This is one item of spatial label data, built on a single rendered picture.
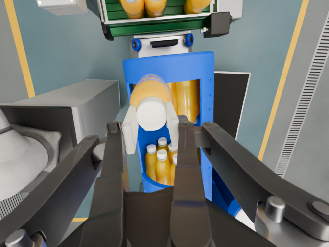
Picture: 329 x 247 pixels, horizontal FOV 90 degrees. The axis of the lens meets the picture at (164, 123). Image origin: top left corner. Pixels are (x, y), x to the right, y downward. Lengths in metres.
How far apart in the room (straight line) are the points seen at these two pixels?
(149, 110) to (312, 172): 2.91
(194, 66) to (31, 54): 1.68
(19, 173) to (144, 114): 0.49
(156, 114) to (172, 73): 0.23
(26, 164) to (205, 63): 0.60
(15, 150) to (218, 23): 0.76
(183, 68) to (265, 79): 1.65
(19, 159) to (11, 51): 1.49
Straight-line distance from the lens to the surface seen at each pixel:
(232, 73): 1.68
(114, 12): 0.78
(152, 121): 0.21
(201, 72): 0.46
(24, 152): 0.67
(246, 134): 2.13
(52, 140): 0.76
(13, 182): 0.63
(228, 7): 0.88
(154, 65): 0.43
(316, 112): 2.57
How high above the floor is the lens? 1.65
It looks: 68 degrees down
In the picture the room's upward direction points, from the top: 167 degrees clockwise
